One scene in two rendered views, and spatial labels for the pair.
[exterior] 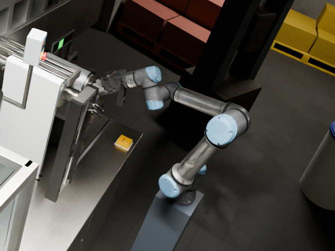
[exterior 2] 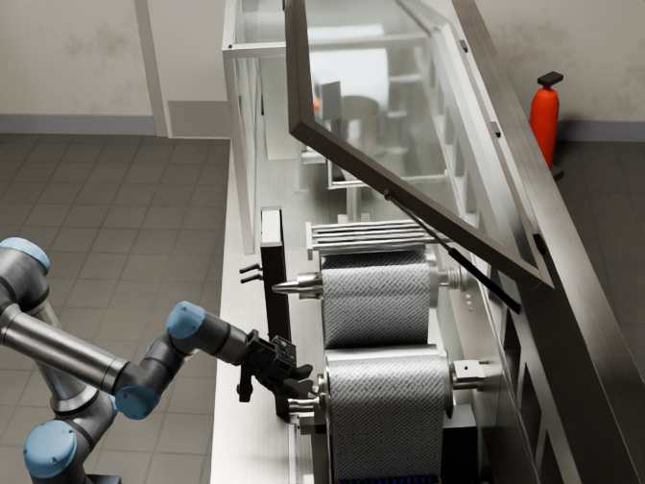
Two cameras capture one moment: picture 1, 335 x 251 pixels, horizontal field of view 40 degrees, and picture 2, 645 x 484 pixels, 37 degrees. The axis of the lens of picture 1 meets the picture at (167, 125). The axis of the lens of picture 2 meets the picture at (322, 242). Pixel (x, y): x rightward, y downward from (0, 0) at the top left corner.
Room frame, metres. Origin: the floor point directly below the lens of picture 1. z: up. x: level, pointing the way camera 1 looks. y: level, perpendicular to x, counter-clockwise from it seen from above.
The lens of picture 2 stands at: (3.30, 0.30, 2.72)
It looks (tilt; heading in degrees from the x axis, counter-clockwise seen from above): 36 degrees down; 175
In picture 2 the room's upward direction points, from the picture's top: 3 degrees counter-clockwise
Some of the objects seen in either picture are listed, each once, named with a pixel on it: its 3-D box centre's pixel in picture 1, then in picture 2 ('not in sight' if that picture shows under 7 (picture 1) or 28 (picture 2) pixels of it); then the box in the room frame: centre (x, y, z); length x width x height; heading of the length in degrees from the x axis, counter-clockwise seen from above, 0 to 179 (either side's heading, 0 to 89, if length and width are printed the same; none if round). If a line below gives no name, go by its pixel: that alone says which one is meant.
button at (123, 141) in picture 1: (124, 141); not in sight; (1.98, 0.18, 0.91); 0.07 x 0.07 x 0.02; 86
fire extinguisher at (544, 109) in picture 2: not in sight; (543, 129); (-0.74, 1.79, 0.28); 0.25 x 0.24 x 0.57; 78
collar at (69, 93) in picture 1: (72, 95); (311, 285); (1.59, 0.42, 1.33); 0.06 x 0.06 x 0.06; 86
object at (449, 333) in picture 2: not in sight; (422, 192); (0.80, 0.85, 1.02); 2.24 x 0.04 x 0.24; 176
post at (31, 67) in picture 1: (27, 84); (328, 151); (1.29, 0.50, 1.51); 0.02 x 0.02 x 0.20
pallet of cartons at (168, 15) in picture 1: (180, 19); not in sight; (5.34, 0.35, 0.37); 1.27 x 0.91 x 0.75; 78
